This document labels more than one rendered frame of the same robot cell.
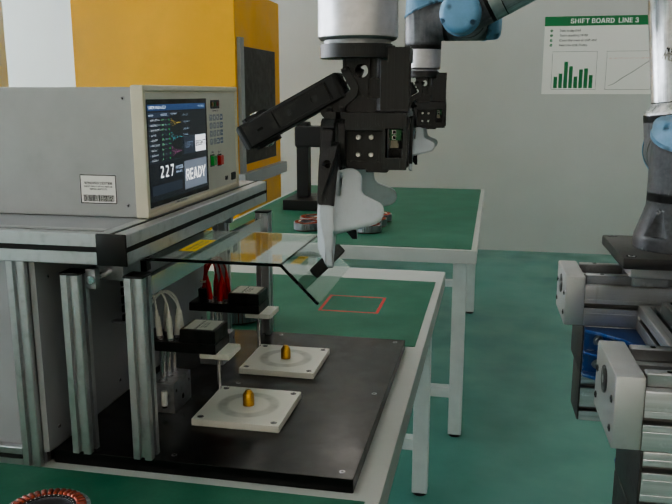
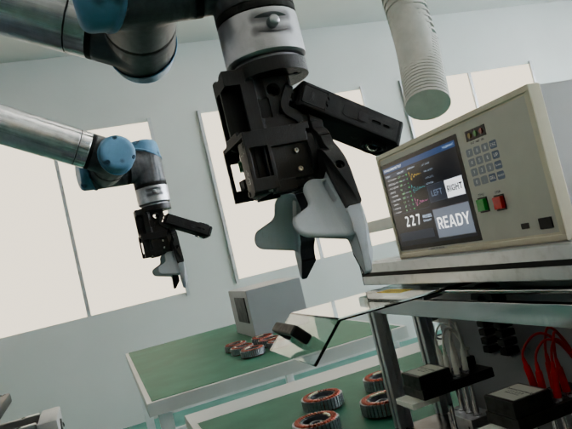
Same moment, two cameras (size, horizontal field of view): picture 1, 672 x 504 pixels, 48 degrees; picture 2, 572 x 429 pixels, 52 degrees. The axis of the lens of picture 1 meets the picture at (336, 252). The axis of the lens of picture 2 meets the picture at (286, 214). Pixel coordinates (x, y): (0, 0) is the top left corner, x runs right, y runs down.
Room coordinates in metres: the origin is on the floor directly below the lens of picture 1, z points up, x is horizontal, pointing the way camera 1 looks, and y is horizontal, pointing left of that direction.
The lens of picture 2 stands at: (2.08, -0.46, 1.19)
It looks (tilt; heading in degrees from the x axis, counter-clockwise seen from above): 3 degrees up; 150
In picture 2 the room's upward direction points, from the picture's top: 13 degrees counter-clockwise
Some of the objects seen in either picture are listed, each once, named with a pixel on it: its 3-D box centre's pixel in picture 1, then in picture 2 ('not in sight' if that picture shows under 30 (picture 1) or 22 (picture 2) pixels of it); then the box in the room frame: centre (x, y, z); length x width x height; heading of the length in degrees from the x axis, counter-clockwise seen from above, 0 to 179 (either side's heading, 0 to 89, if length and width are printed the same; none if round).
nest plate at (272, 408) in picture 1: (248, 407); not in sight; (1.23, 0.15, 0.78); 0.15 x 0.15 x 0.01; 78
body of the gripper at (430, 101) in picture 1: (425, 101); (275, 133); (1.62, -0.19, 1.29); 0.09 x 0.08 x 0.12; 80
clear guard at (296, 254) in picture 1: (238, 262); (371, 316); (1.22, 0.16, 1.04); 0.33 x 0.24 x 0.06; 78
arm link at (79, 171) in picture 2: not in sight; (104, 170); (0.76, -0.12, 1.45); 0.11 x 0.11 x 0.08; 88
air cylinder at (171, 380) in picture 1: (169, 389); (473, 426); (1.26, 0.29, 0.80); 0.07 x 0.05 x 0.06; 168
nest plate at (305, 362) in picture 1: (285, 360); not in sight; (1.47, 0.10, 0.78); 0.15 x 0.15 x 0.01; 78
